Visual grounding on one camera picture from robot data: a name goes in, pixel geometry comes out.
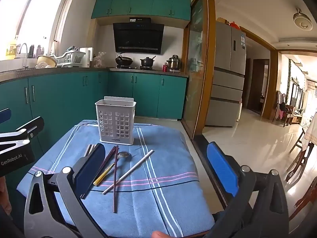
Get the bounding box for steel pressure cooker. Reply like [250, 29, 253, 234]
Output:
[167, 55, 181, 71]

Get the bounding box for black range hood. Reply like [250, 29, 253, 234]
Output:
[113, 22, 164, 54]

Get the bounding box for black cooking pot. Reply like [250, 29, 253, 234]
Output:
[140, 56, 155, 68]

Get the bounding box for white chopstick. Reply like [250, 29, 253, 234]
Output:
[102, 149, 154, 195]

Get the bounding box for blue striped cloth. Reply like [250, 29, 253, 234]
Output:
[17, 119, 216, 238]

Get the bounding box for red canister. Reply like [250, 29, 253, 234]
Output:
[162, 62, 168, 72]

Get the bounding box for white perforated utensil basket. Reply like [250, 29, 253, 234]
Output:
[95, 96, 137, 146]

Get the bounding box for left hand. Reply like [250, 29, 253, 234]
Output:
[0, 176, 12, 215]

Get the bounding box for wooden chair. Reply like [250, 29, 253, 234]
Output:
[285, 128, 314, 182]

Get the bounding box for teal cabinets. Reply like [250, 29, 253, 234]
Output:
[1, 68, 187, 158]
[91, 0, 191, 20]

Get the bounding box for dark red chopstick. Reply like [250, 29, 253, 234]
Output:
[113, 145, 119, 213]
[95, 146, 116, 178]

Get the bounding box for teal lower cabinets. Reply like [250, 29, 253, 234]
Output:
[1, 68, 187, 158]

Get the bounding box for ceiling lamp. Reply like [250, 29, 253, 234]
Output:
[293, 8, 313, 31]

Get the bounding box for right hand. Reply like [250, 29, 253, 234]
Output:
[151, 230, 171, 238]

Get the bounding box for silver refrigerator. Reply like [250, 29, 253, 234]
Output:
[205, 22, 246, 127]

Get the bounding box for teal upper cabinets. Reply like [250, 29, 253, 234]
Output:
[91, 0, 191, 20]

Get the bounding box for yellow bowl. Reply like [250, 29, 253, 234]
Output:
[36, 55, 57, 68]

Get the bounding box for black wok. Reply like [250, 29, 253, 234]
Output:
[115, 53, 133, 68]

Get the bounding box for white kettle appliance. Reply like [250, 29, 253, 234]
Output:
[79, 47, 94, 68]

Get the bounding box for chrome sink faucet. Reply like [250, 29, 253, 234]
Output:
[19, 43, 29, 69]

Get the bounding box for white dish rack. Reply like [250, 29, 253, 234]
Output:
[49, 48, 86, 68]

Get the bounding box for gold handled steel spoon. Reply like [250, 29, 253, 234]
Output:
[93, 152, 131, 186]

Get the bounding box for wooden sliding glass door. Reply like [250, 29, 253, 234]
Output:
[182, 0, 209, 139]

